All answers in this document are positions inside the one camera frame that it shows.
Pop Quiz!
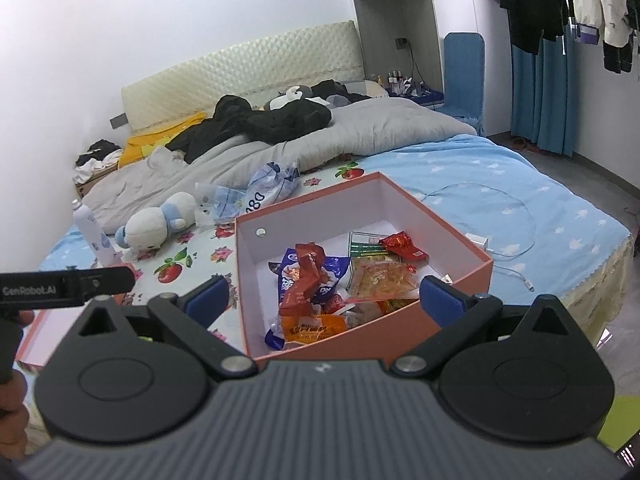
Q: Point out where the crumpled blue white plastic bag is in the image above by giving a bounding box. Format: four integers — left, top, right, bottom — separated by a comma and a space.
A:
194, 162, 299, 226

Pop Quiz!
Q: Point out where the grey wardrobe cabinet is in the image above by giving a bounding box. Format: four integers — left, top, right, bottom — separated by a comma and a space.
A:
342, 0, 474, 94

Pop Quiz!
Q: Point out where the white charging cable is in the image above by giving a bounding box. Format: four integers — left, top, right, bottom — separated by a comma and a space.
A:
418, 181, 539, 294

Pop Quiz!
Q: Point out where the pink box lid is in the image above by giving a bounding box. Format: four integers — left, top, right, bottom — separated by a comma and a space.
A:
15, 304, 88, 375

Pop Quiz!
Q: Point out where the red snack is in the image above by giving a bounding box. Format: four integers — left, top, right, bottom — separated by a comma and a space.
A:
279, 243, 326, 316

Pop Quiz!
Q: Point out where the blue chair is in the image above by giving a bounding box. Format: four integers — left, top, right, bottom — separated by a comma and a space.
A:
436, 32, 485, 136

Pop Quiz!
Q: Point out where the orange snack packet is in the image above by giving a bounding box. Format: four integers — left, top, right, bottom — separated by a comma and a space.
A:
280, 314, 347, 344

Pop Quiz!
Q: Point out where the black clothes pile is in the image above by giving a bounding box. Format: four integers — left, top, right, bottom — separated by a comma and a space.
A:
165, 80, 369, 164

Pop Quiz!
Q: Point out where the floral tablecloth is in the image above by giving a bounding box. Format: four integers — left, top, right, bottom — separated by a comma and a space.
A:
114, 156, 367, 346

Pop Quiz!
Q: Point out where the pink storage box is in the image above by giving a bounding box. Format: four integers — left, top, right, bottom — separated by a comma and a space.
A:
235, 172, 492, 364

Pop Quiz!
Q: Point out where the person's left hand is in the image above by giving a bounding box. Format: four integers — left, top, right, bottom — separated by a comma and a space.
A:
0, 370, 29, 460

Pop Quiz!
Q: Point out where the white blue plush toy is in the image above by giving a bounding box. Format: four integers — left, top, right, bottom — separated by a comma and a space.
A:
115, 192, 198, 252

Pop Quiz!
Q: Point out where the hanging white jacket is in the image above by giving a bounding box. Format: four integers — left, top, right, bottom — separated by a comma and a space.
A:
572, 0, 639, 74

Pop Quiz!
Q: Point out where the grey duvet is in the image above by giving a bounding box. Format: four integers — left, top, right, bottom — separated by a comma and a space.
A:
82, 98, 476, 234

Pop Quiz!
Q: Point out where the clear packet brown tofu snack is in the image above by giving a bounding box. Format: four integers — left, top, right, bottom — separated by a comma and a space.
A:
347, 258, 419, 301

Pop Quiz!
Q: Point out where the red snack packet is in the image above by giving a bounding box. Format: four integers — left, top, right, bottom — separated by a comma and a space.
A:
378, 231, 428, 262

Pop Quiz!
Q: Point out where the yellow pillow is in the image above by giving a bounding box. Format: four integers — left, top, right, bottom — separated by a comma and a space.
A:
117, 112, 206, 169

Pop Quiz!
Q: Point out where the green label snack packet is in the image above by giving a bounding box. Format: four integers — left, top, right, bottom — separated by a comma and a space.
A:
348, 231, 398, 260

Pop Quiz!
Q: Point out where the light blue bed sheet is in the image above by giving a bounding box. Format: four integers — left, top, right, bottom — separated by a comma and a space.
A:
296, 134, 631, 306

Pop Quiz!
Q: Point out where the white spray bottle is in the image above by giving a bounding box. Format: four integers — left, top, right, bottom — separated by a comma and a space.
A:
72, 200, 122, 268

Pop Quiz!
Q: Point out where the cream padded headboard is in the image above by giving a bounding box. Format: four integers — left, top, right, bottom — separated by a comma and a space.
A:
122, 21, 364, 134

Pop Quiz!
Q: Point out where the blue snack bag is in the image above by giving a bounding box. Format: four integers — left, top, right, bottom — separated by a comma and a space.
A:
265, 243, 350, 351

